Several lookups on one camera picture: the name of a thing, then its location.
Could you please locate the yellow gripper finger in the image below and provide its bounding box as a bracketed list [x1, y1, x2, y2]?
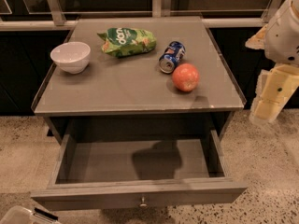
[245, 25, 268, 49]
[249, 63, 299, 124]

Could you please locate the red apple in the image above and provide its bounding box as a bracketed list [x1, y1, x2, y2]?
[172, 63, 199, 92]

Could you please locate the grey drawer cabinet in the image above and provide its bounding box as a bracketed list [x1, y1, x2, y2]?
[31, 16, 248, 145]

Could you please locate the open top drawer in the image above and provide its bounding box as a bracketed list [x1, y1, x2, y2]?
[31, 131, 247, 211]

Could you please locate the metal drawer knob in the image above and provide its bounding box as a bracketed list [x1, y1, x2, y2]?
[139, 197, 148, 209]

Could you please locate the blue soda can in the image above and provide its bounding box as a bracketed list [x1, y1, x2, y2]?
[159, 41, 185, 74]

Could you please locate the green chip bag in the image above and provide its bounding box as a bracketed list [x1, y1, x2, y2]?
[97, 27, 157, 58]

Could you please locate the white bowl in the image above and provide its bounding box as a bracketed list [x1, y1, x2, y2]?
[50, 42, 91, 74]

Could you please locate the clear plastic container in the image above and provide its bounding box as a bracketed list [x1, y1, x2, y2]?
[0, 205, 62, 224]

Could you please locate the metal railing frame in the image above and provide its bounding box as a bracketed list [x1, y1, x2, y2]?
[1, 0, 284, 31]

